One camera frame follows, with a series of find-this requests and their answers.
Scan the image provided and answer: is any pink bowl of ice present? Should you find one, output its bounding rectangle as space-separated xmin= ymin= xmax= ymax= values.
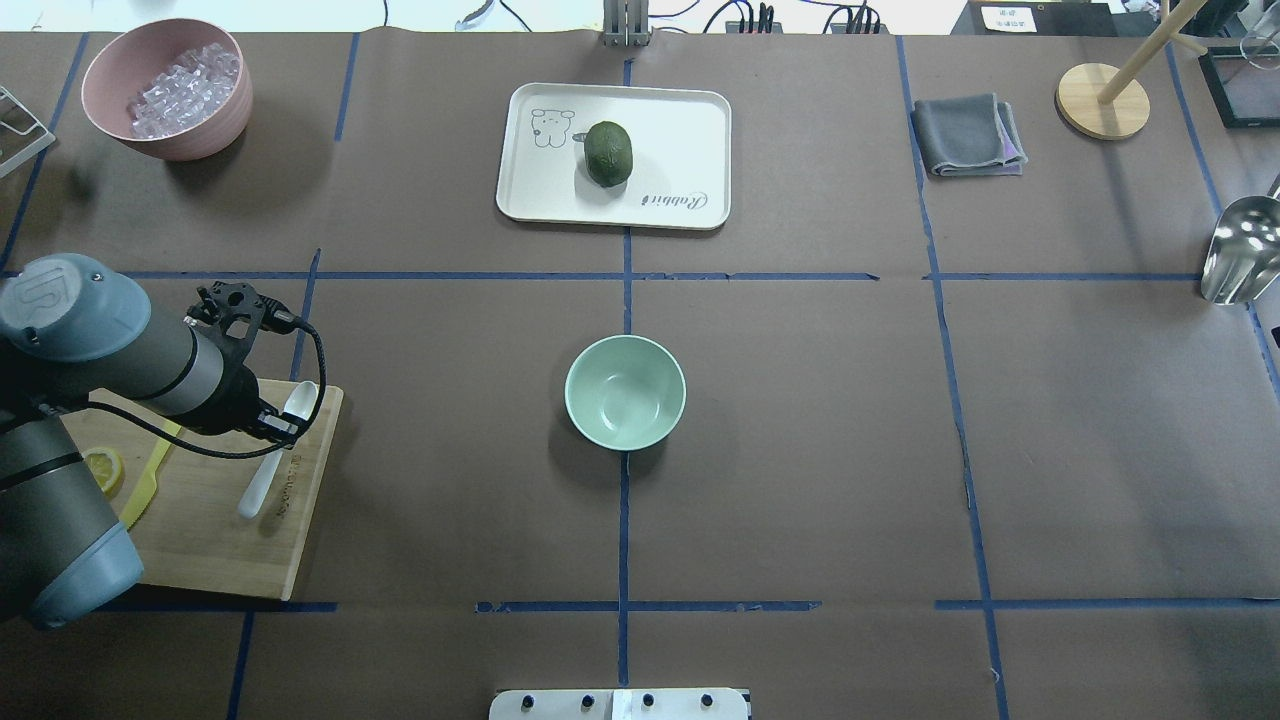
xmin=81 ymin=19 xmax=253 ymax=161

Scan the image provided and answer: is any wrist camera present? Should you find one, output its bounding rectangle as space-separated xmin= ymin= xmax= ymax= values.
xmin=184 ymin=281 xmax=303 ymax=352

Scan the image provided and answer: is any upper lemon slice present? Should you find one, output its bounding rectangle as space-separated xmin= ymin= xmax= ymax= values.
xmin=81 ymin=446 xmax=124 ymax=498

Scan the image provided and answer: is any cream rabbit tray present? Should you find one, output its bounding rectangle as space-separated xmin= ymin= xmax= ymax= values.
xmin=495 ymin=83 xmax=732 ymax=231

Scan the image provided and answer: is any cup rack with wooden bar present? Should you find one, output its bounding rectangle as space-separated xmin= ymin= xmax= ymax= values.
xmin=1 ymin=86 xmax=56 ymax=179

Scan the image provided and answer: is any wooden stand with round base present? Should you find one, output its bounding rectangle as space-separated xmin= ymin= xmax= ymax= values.
xmin=1053 ymin=1 xmax=1210 ymax=141

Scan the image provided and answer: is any aluminium frame post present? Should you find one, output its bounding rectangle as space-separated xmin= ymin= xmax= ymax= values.
xmin=602 ymin=0 xmax=652 ymax=47

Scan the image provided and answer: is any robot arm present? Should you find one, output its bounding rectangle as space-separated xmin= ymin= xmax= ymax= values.
xmin=1 ymin=252 xmax=315 ymax=630

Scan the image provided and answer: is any black picture frame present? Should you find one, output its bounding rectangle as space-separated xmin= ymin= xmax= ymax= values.
xmin=1198 ymin=47 xmax=1279 ymax=129

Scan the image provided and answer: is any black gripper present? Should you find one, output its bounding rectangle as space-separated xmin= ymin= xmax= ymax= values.
xmin=189 ymin=334 xmax=300 ymax=441

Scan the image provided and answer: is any yellow plastic knife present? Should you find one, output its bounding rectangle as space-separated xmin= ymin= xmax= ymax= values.
xmin=119 ymin=436 xmax=173 ymax=530

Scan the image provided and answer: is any black power strip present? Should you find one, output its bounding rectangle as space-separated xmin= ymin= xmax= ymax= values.
xmin=722 ymin=1 xmax=890 ymax=36

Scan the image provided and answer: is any grey folded cloth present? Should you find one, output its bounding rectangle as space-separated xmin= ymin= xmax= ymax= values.
xmin=911 ymin=94 xmax=1028 ymax=177

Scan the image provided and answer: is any white plastic spoon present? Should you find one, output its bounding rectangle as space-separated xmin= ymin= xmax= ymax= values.
xmin=237 ymin=380 xmax=319 ymax=519

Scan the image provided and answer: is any metal scoop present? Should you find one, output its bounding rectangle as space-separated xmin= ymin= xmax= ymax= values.
xmin=1199 ymin=179 xmax=1279 ymax=306

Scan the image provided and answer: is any green avocado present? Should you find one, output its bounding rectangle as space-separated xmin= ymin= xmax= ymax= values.
xmin=582 ymin=120 xmax=634 ymax=188

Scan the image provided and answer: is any light green bowl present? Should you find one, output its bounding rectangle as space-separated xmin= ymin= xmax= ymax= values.
xmin=564 ymin=334 xmax=687 ymax=452

